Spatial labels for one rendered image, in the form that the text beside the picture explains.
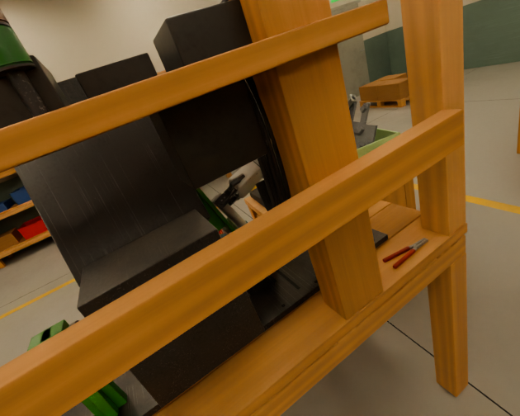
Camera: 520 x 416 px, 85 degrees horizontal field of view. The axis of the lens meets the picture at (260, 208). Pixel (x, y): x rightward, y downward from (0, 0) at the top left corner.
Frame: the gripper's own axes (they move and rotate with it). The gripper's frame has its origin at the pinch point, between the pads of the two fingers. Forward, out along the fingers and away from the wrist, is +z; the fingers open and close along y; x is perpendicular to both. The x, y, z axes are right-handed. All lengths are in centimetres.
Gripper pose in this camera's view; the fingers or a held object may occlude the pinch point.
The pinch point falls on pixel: (224, 202)
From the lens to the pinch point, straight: 87.9
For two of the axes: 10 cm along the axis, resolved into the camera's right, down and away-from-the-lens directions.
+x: 7.3, 6.3, -2.4
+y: -0.5, -3.1, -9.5
